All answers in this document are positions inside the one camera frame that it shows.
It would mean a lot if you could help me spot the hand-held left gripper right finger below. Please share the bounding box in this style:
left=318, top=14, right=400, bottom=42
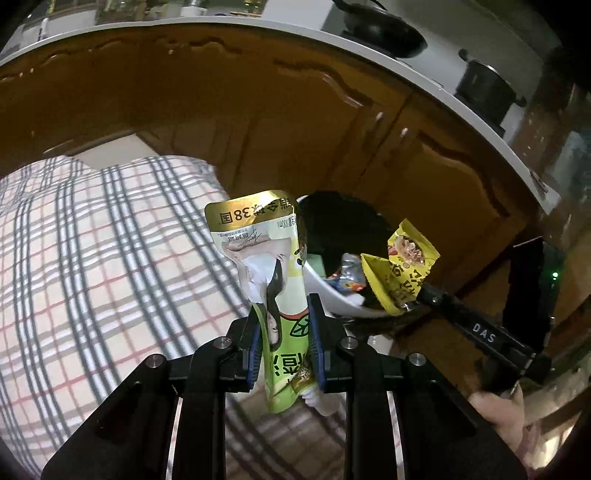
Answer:
left=307, top=293, right=527, bottom=480

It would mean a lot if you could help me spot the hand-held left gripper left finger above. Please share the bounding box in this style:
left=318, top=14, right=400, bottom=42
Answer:
left=41, top=307, right=265, bottom=480

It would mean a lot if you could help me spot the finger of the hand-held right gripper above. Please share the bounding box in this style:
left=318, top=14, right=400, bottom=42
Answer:
left=405, top=281, right=537, bottom=371

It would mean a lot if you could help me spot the green gold drink pouch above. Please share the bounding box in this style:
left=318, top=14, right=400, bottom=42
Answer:
left=204, top=188, right=343, bottom=417

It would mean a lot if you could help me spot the yellow snack packet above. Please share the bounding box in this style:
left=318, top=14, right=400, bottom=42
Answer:
left=360, top=218, right=442, bottom=317

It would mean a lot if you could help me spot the black bag lined trash bin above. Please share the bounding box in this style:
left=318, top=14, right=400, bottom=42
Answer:
left=295, top=189, right=417, bottom=325

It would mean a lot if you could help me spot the person's right hand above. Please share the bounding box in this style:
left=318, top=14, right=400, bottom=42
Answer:
left=470, top=384, right=527, bottom=463

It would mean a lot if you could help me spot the colourful foil wrapper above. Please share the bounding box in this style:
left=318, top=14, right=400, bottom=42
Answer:
left=325, top=253, right=366, bottom=296

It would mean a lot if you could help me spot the plaid blanket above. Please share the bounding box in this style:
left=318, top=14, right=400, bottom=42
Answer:
left=0, top=154, right=352, bottom=480

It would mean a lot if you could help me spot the black cooking pot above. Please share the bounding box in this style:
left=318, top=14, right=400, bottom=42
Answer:
left=454, top=48, right=528, bottom=131

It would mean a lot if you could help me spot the brown wooden kitchen cabinet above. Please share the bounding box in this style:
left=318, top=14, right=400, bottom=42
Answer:
left=0, top=24, right=560, bottom=398

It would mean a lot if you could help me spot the black wok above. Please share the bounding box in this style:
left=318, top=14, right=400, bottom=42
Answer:
left=331, top=0, right=428, bottom=59

